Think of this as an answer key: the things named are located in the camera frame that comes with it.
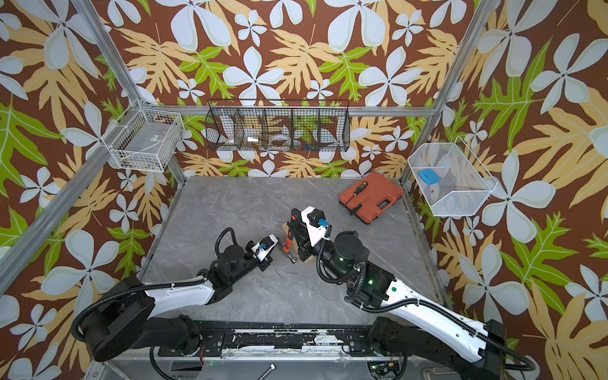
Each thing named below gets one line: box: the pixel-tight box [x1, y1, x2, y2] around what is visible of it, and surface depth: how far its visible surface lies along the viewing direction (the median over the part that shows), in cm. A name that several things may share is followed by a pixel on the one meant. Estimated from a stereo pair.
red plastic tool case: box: [338, 171, 405, 225], surface depth 110 cm
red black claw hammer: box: [282, 230, 297, 264], surface depth 77 cm
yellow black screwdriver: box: [349, 180, 369, 201], surface depth 110 cm
